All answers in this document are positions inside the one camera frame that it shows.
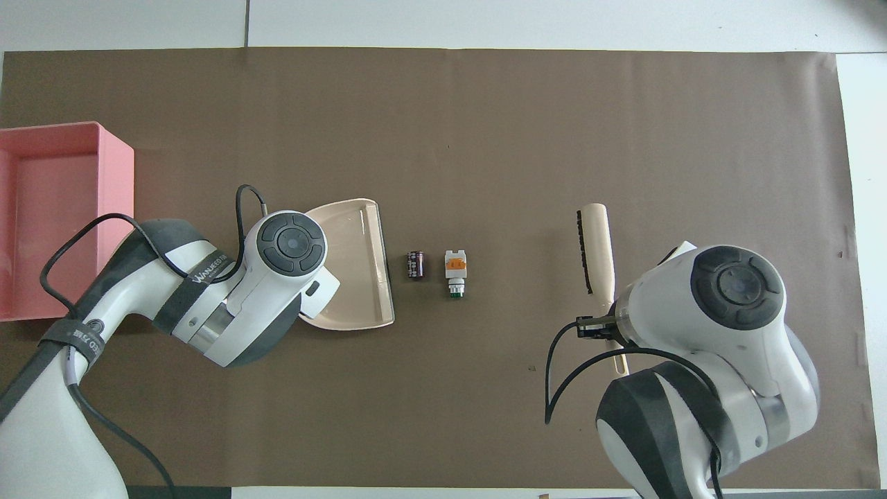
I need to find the pink plastic bin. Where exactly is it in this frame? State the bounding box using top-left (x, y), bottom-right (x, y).
top-left (0, 121), bottom-right (136, 323)

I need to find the beige brush with black bristles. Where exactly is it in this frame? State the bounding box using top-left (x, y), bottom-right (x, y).
top-left (575, 202), bottom-right (631, 378)

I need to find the white push button switch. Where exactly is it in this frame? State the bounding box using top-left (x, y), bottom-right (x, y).
top-left (443, 249), bottom-right (469, 301)

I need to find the beige plastic dustpan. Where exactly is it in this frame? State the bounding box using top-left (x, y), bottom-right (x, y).
top-left (298, 198), bottom-right (396, 332)

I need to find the black cable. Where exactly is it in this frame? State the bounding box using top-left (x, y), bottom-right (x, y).
top-left (543, 316), bottom-right (726, 499)
top-left (39, 184), bottom-right (270, 499)

